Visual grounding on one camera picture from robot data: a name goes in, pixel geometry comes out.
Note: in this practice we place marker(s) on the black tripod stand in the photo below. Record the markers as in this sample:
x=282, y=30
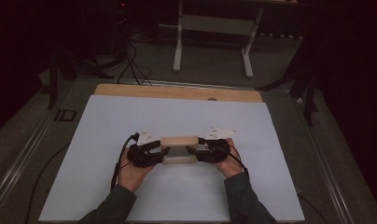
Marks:
x=309, y=93

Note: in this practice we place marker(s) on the white metal stand frame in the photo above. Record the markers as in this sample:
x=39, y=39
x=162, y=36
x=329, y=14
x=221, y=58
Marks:
x=216, y=25

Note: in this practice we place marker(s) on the person's right hand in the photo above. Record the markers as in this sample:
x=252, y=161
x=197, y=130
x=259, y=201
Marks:
x=231, y=166

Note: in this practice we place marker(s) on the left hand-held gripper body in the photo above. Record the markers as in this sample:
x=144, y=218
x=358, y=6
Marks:
x=140, y=157

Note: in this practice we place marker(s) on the wooden picture frame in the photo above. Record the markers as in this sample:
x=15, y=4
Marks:
x=178, y=141

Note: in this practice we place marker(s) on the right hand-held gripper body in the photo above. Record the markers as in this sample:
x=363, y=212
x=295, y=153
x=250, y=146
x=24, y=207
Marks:
x=217, y=152

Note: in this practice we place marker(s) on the dark equipment with red light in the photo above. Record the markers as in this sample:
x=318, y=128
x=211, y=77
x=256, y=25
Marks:
x=122, y=28

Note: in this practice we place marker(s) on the person's left hand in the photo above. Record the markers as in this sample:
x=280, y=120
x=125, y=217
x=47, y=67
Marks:
x=130, y=177

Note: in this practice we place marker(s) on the white table mat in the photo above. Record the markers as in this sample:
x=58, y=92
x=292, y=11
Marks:
x=180, y=189

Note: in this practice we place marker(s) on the metal floor rail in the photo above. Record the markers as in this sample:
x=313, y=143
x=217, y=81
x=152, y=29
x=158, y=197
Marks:
x=18, y=165
x=326, y=161

